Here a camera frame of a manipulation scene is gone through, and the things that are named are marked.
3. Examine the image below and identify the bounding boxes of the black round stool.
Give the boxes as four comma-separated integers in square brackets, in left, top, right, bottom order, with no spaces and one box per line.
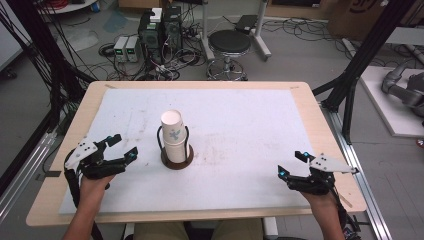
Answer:
[205,29,253,82]

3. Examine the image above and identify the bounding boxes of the grey power supply unit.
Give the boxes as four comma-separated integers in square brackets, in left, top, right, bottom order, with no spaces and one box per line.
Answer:
[113,35,130,64]
[125,34,141,64]

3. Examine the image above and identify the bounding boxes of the person's right hand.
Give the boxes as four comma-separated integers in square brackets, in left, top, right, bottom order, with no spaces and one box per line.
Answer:
[299,190,340,215]

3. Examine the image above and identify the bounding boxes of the white wall panel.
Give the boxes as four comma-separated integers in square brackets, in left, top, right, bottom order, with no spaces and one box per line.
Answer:
[0,0,32,72]

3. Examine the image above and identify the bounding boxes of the white table mat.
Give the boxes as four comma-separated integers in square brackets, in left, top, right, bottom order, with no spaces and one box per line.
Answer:
[58,87,316,215]

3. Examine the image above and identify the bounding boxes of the black metal frame post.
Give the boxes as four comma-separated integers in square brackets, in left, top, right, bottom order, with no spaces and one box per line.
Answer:
[313,0,418,145]
[4,0,88,133]

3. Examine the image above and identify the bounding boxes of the black computer tower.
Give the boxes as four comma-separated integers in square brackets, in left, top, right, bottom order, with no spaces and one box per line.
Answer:
[137,11,165,65]
[162,5,184,62]

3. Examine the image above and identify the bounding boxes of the person's right leg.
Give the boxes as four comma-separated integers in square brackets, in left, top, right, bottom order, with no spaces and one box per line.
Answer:
[212,218,265,240]

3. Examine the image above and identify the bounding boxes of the white platform board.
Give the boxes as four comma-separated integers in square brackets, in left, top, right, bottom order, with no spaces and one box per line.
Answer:
[359,65,424,139]

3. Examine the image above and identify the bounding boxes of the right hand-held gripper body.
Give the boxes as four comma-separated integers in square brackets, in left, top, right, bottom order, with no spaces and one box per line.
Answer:
[287,152,361,196]

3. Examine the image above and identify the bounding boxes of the cardboard box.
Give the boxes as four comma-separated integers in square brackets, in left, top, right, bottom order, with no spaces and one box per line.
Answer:
[327,0,389,42]

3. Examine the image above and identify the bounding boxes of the white round table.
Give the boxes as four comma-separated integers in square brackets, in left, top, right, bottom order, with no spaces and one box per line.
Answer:
[37,0,98,15]

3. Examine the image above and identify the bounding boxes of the brown cup holder black wire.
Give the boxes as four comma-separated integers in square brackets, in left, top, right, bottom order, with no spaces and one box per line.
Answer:
[156,125,195,171]

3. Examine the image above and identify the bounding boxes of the white paper cup blue print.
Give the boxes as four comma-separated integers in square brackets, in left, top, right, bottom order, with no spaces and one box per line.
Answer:
[160,109,187,145]

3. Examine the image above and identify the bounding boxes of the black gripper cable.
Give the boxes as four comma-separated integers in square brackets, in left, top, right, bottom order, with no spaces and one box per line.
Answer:
[331,186,364,240]
[63,164,105,240]

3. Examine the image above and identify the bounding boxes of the black floor cables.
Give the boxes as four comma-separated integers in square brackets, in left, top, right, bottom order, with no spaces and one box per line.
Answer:
[262,17,355,46]

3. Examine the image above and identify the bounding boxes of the small white box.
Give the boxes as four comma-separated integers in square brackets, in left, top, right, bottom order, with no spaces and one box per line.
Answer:
[149,7,164,24]

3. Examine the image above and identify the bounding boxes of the tangle of floor cables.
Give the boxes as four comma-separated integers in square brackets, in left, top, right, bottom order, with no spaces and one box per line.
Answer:
[97,41,208,82]

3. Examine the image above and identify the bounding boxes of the wooden table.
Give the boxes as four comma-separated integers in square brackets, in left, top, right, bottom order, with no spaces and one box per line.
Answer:
[25,80,368,228]

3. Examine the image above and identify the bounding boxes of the person's leg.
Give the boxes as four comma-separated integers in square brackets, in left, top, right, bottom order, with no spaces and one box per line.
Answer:
[132,220,190,240]
[212,218,265,240]

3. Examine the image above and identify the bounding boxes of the person's left leg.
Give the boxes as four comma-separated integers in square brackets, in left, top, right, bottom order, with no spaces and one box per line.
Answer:
[132,220,190,240]

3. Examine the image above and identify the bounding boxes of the black flat device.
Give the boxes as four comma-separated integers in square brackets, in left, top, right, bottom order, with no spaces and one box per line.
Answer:
[234,14,260,35]

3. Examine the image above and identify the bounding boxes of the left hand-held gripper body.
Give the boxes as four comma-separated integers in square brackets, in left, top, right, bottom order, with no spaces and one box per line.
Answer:
[64,134,131,181]

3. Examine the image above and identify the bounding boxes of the white metal stand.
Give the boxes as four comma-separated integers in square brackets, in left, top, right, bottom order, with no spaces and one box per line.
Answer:
[199,0,273,63]

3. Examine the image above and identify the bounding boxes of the person's left hand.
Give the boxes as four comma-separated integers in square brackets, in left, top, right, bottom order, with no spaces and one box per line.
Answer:
[78,173,116,203]

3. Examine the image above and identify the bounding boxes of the plain white paper cup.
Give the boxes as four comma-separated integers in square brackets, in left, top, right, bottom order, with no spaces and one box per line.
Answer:
[163,134,191,165]

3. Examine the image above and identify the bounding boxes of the aluminium rail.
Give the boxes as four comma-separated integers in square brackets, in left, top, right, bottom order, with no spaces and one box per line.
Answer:
[0,130,58,223]
[320,102,395,240]

